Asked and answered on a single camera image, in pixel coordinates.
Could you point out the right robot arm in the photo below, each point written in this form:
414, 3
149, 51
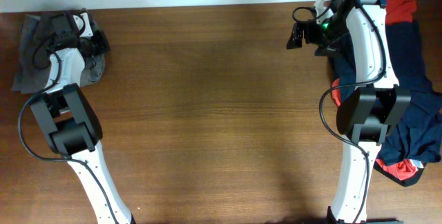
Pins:
377, 103

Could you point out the red and black garment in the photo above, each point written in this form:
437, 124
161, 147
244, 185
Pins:
405, 173

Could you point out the navy blue garment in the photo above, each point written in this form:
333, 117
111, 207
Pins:
417, 136

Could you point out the grey shorts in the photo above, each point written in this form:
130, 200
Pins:
48, 54

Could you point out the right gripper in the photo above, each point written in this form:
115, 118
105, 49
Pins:
310, 27

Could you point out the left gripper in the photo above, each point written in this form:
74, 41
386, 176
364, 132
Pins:
101, 41

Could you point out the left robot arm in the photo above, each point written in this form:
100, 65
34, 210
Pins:
69, 125

